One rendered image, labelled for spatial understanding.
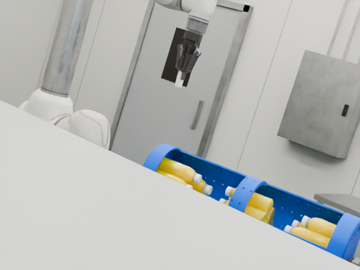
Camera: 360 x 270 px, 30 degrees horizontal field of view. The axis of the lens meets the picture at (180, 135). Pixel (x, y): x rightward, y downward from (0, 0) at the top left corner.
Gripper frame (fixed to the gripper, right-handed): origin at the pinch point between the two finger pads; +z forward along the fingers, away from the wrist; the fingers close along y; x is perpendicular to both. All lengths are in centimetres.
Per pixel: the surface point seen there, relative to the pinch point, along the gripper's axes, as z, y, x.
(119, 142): 111, 346, -278
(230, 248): 4, -156, 138
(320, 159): 51, 126, -320
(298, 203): 33, -52, -33
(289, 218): 41, -49, -36
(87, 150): 4, -120, 132
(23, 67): 72, 494, -231
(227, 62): -7, 244, -295
